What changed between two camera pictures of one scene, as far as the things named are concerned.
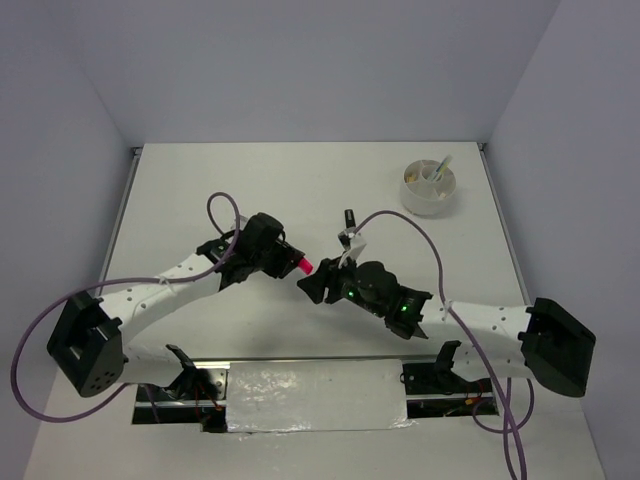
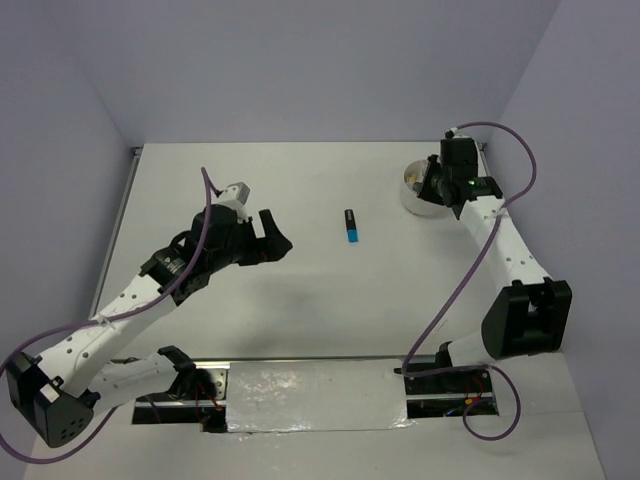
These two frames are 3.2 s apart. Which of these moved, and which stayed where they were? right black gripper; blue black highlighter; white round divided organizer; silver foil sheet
Moved: right black gripper
Stayed: silver foil sheet; blue black highlighter; white round divided organizer
